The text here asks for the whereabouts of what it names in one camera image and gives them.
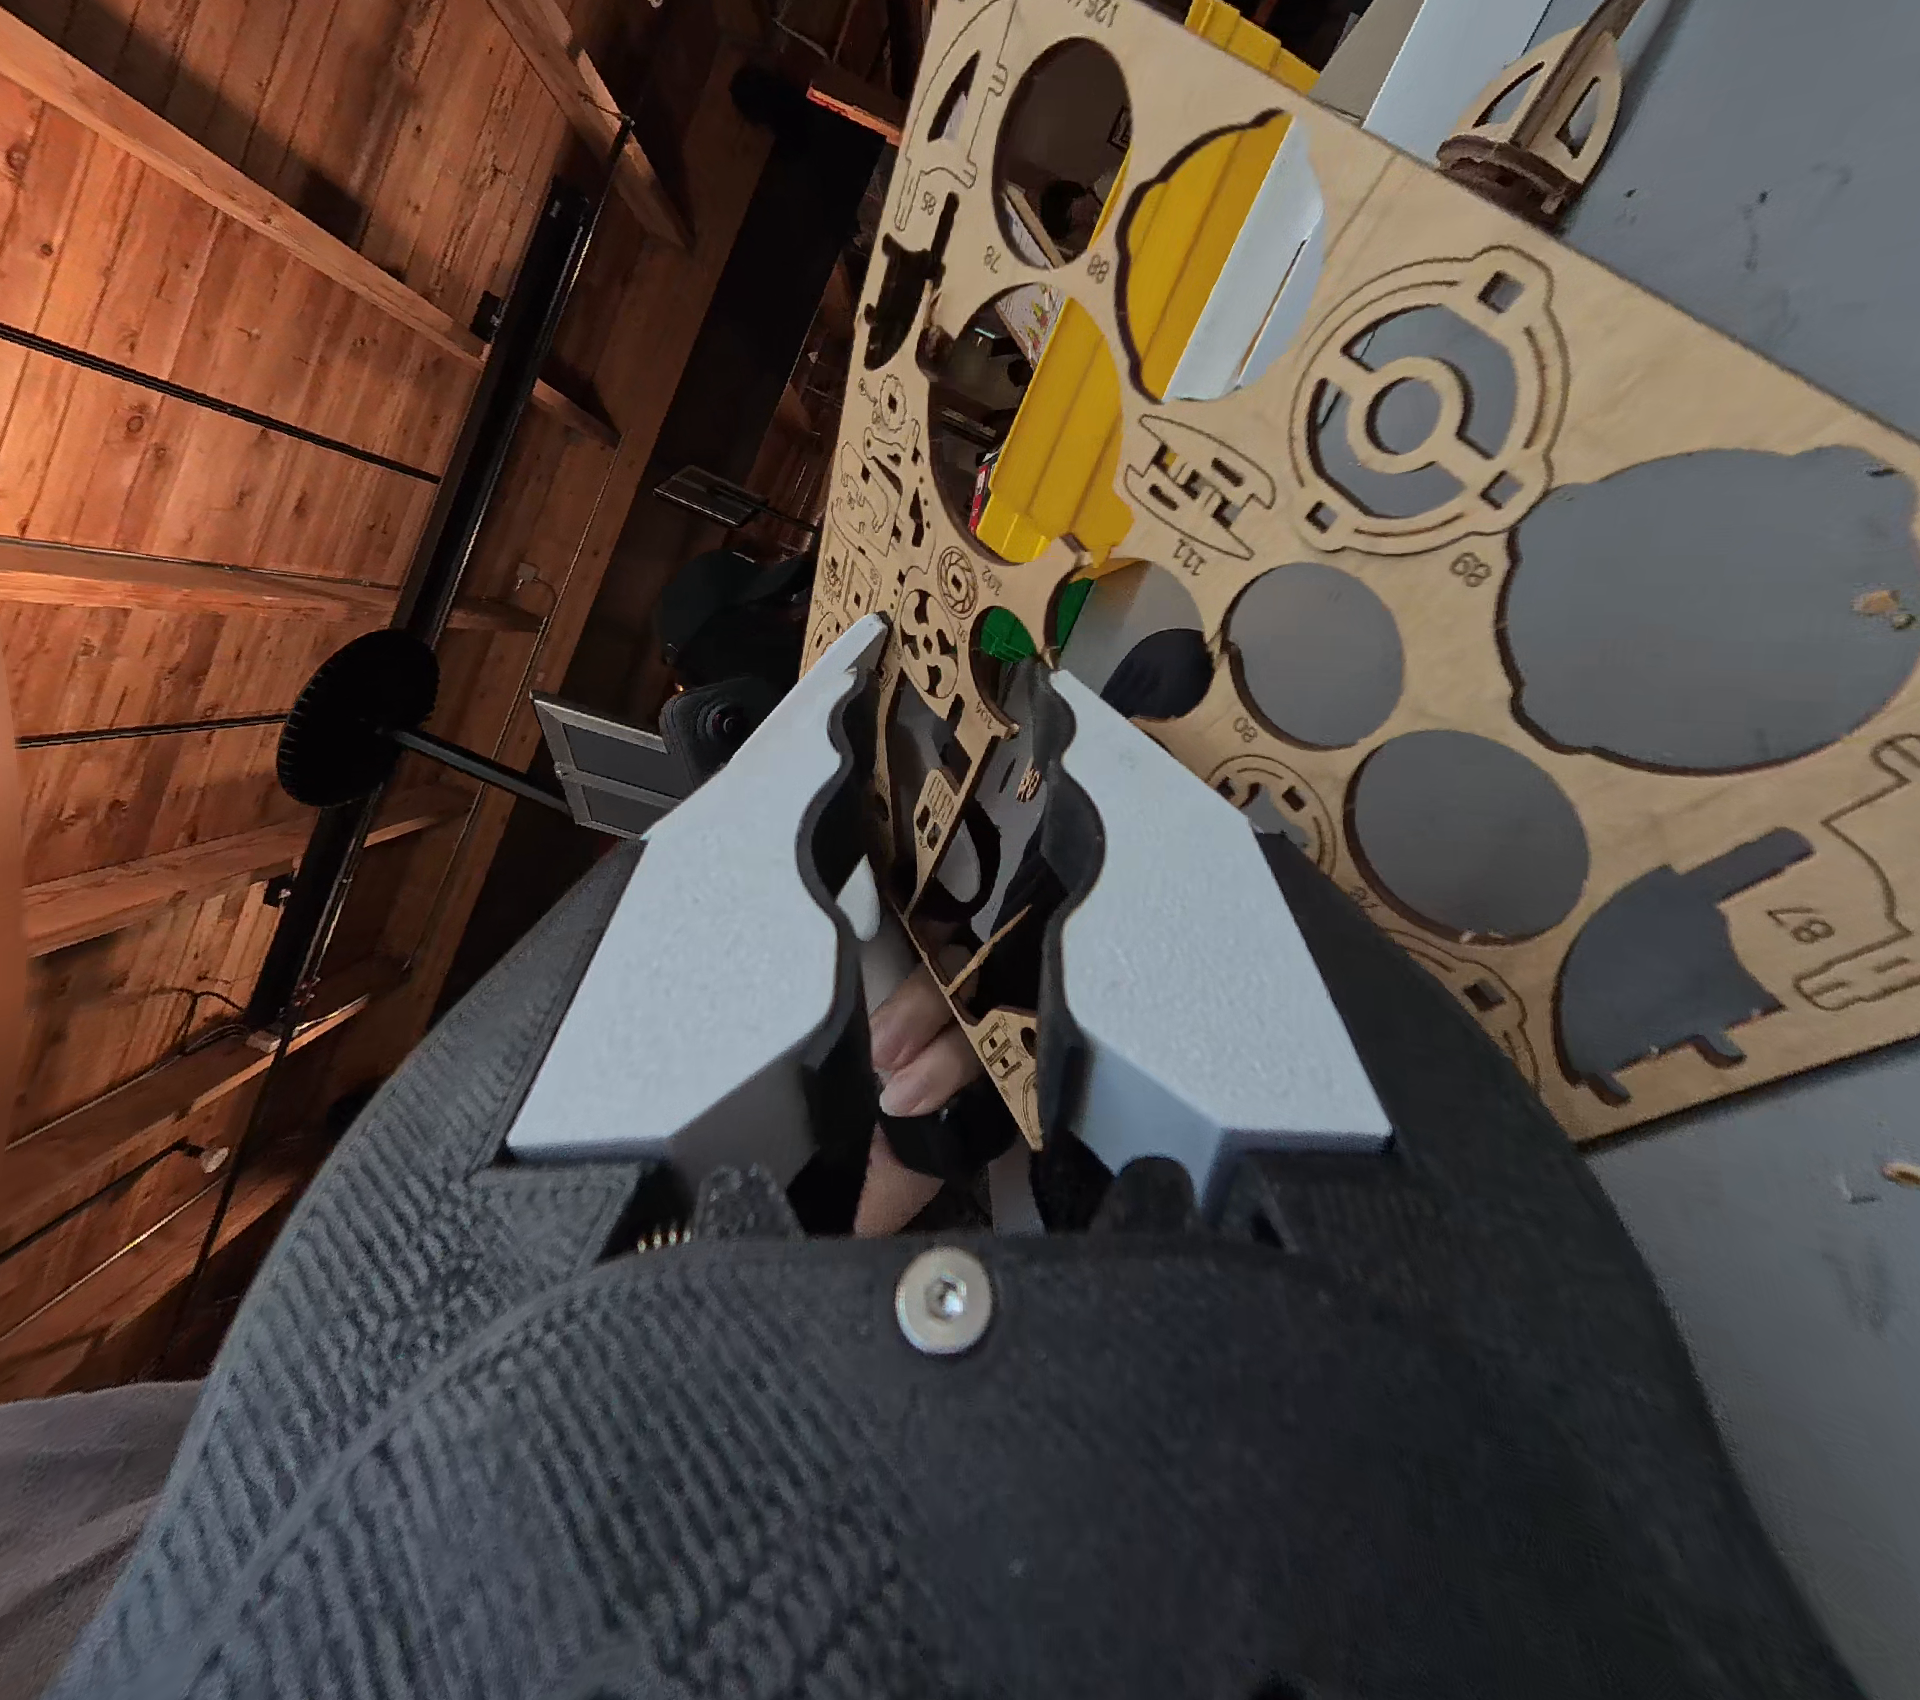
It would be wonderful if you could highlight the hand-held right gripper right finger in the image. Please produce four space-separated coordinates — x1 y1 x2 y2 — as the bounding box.
1039 669 1398 1215

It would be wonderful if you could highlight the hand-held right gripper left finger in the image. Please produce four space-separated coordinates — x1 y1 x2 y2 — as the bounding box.
505 612 895 1193

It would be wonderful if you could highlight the wooden parts sheet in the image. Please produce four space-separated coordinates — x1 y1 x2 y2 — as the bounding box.
802 0 1920 1148

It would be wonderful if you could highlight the person's left hand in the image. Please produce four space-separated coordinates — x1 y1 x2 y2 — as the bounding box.
854 981 984 1240

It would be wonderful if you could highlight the grey framed panel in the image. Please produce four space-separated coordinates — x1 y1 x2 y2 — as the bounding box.
533 686 709 840

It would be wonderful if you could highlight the green plastic bin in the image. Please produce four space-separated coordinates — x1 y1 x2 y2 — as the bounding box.
972 583 1099 671

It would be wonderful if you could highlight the black round disc fixture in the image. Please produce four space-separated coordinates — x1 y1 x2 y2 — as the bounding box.
274 627 576 818

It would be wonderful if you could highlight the yellow plastic bin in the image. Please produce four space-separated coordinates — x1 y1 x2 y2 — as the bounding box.
975 0 1326 566

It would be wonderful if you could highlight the wooden shaft assembly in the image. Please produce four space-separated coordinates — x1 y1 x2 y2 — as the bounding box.
1433 0 1795 225

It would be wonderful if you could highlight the black ceiling track rail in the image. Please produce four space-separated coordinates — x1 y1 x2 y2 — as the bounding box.
247 177 594 1034

